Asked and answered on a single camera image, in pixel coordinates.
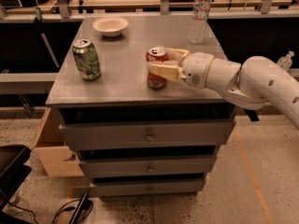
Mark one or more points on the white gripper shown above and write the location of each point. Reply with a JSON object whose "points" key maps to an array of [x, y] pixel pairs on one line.
{"points": [[196, 67]]}

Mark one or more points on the red coke can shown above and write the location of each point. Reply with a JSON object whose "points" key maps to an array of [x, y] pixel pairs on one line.
{"points": [[155, 57]]}

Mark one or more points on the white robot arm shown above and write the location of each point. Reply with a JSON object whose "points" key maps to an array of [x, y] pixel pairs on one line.
{"points": [[249, 85]]}

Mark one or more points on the white paper bowl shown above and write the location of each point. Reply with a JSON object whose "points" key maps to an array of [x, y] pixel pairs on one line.
{"points": [[110, 27]]}

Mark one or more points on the green soda can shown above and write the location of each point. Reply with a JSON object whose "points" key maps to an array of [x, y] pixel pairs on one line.
{"points": [[86, 59]]}

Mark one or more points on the clear plastic water bottle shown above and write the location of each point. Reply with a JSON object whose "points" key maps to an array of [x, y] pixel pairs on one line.
{"points": [[200, 14]]}

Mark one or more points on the top grey drawer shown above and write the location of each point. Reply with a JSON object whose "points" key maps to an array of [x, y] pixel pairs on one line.
{"points": [[128, 135]]}

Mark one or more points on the grey drawer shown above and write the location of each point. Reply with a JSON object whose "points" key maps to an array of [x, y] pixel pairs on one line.
{"points": [[128, 135], [148, 188], [174, 165]]}

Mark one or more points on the grey drawer cabinet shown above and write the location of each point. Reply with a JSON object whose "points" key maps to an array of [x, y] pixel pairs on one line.
{"points": [[121, 95]]}

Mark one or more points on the hand sanitizer bottle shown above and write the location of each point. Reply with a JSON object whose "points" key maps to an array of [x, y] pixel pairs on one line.
{"points": [[285, 62]]}

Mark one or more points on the bottom grey drawer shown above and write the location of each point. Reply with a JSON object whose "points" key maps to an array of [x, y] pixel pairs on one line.
{"points": [[148, 188]]}

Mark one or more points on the middle grey drawer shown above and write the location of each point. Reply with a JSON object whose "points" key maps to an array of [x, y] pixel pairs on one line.
{"points": [[174, 165]]}

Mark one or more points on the light wooden box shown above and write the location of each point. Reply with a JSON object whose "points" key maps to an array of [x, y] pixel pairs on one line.
{"points": [[56, 157]]}

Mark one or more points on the black bin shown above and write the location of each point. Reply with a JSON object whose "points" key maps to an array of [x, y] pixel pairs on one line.
{"points": [[13, 170]]}

